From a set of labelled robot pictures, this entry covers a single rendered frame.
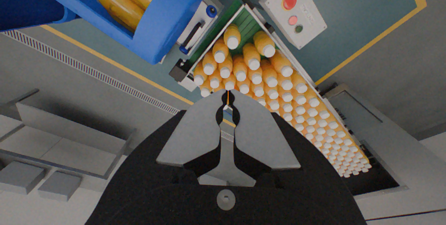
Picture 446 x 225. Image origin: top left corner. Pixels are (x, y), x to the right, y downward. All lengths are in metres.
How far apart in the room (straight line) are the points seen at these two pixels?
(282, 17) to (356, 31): 1.67
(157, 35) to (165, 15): 0.05
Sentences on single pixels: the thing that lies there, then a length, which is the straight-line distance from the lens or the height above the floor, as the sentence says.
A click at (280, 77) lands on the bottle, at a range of 0.66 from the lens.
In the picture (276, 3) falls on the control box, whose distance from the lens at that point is 0.50.
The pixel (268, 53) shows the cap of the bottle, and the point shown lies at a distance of 0.54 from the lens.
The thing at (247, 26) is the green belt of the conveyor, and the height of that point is 0.90.
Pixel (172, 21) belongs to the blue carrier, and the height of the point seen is 1.22.
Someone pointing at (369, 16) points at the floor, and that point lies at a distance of 2.15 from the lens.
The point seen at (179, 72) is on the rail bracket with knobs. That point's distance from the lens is 0.69.
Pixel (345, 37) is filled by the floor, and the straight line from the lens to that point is 2.09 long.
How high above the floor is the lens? 1.58
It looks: 51 degrees down
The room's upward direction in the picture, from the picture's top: 178 degrees counter-clockwise
